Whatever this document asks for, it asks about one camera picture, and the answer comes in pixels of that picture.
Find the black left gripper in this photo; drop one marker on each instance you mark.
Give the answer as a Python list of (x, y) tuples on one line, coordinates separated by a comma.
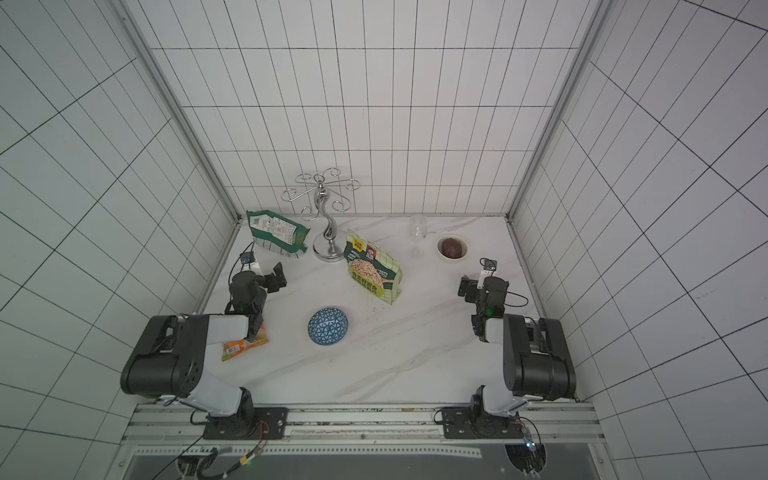
[(271, 279)]

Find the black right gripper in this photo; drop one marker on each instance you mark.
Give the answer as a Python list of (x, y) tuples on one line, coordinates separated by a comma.
[(470, 287)]

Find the blue patterned breakfast bowl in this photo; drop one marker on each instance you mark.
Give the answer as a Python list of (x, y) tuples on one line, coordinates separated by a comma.
[(328, 326)]

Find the green oats bag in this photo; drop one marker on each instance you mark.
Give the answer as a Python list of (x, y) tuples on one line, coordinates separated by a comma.
[(372, 268)]

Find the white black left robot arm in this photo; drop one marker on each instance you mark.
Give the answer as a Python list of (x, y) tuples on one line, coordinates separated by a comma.
[(168, 361)]

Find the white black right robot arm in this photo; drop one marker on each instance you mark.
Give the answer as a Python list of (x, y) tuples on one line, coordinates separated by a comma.
[(536, 361)]

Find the white bowl with purple food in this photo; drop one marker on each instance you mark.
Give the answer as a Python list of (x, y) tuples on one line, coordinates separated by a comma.
[(452, 249)]

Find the green snack bag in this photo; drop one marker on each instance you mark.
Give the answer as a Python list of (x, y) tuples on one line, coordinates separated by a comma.
[(276, 233)]

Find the silver metal cup rack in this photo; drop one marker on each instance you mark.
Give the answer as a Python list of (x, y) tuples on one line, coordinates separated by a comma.
[(326, 190)]

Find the orange snack packet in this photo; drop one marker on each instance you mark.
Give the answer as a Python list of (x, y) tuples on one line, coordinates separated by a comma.
[(234, 348)]

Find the clear wine glass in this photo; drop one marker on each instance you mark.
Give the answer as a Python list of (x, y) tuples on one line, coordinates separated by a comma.
[(418, 227)]

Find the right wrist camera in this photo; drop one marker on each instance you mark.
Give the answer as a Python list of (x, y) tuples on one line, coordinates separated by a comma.
[(488, 265)]

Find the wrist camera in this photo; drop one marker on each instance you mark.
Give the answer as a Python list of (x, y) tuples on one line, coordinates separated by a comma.
[(248, 261), (488, 265)]

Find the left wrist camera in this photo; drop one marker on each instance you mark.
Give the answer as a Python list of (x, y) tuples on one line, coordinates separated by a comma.
[(248, 261)]

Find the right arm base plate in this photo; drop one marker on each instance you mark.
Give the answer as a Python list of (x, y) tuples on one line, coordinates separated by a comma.
[(462, 423)]

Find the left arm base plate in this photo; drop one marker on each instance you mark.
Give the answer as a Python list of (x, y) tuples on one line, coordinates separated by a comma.
[(257, 424)]

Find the aluminium mounting rail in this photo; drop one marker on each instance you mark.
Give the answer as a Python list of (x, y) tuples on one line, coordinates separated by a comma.
[(315, 424)]

